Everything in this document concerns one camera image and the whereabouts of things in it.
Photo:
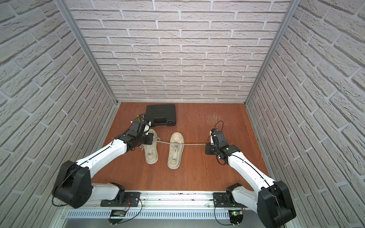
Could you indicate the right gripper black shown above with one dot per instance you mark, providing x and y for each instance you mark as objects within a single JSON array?
[{"x": 207, "y": 150}]

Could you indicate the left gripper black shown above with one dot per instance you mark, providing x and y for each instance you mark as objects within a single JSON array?
[{"x": 148, "y": 138}]

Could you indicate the beige sneaker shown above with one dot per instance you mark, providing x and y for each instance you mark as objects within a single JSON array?
[
  {"x": 151, "y": 153},
  {"x": 176, "y": 147}
]

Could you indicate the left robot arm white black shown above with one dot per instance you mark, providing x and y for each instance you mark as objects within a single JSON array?
[{"x": 73, "y": 185}]

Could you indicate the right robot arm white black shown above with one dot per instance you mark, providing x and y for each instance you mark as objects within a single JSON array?
[{"x": 270, "y": 199}]

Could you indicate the black plastic tool case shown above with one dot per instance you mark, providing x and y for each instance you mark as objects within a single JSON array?
[{"x": 161, "y": 114}]

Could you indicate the right controller board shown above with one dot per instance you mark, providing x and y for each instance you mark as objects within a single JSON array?
[{"x": 236, "y": 217}]

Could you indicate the controller board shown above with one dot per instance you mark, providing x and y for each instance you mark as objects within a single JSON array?
[
  {"x": 117, "y": 216},
  {"x": 236, "y": 217}
]

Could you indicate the left controller board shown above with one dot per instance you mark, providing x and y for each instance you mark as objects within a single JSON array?
[{"x": 117, "y": 216}]

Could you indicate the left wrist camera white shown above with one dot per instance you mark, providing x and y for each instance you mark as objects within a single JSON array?
[{"x": 146, "y": 127}]

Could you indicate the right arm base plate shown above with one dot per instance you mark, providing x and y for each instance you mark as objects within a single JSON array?
[{"x": 225, "y": 199}]

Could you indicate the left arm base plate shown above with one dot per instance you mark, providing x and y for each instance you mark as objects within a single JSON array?
[{"x": 128, "y": 199}]

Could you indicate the aluminium front rail frame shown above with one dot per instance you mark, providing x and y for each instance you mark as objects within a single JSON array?
[{"x": 158, "y": 209}]

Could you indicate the right corner aluminium post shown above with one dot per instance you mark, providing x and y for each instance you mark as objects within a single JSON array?
[{"x": 276, "y": 41}]

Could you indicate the corner aluminium post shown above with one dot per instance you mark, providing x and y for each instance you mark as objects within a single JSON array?
[
  {"x": 66, "y": 13},
  {"x": 276, "y": 41}
]

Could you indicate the left corner aluminium post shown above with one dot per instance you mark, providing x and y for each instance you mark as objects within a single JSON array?
[{"x": 66, "y": 13}]

